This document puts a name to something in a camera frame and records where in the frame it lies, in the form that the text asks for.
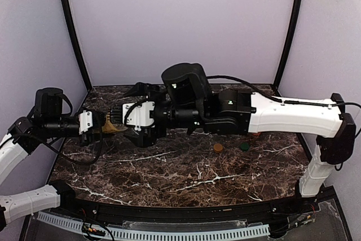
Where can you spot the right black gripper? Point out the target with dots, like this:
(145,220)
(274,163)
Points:
(150,93)

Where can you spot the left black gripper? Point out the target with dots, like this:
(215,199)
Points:
(94,126)

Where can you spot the yellow tea bottle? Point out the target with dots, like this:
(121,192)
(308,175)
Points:
(111,128)

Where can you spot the gold bottle cap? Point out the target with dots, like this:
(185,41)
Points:
(218,148)

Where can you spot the green bottle cap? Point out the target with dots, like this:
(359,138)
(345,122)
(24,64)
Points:
(244,146)

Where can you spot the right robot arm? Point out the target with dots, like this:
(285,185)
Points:
(187,101)

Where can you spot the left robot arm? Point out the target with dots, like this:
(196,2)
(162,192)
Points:
(43,125)

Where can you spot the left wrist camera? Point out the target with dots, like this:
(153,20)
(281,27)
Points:
(85,119)

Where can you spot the black front rail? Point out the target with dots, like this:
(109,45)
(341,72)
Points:
(272,210)

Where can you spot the left black frame post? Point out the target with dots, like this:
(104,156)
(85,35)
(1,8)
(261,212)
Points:
(75,44)

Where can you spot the black frame post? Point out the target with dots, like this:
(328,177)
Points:
(288,42)
(75,44)

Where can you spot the white slotted cable duct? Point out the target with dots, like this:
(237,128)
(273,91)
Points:
(229,230)

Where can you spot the right black frame post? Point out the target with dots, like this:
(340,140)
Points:
(288,42)

